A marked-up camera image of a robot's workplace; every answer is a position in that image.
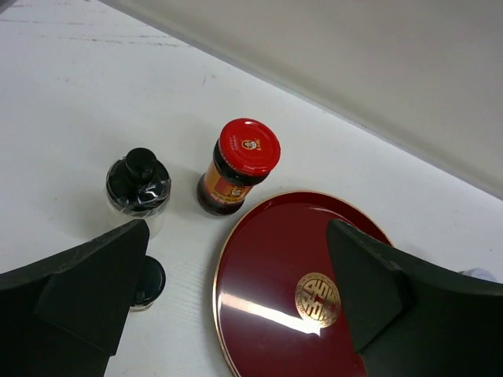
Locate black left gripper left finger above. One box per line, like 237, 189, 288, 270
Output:
1, 220, 149, 376

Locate round red lacquer tray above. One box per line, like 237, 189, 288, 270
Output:
212, 191, 387, 376

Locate black-cap white powder bottle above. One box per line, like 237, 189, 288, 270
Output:
105, 148, 171, 238

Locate small black-lid spice jar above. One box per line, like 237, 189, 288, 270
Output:
130, 255, 167, 312

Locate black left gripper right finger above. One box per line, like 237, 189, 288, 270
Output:
326, 220, 502, 376

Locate red-lid chili sauce jar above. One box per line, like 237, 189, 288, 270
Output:
196, 118, 281, 216

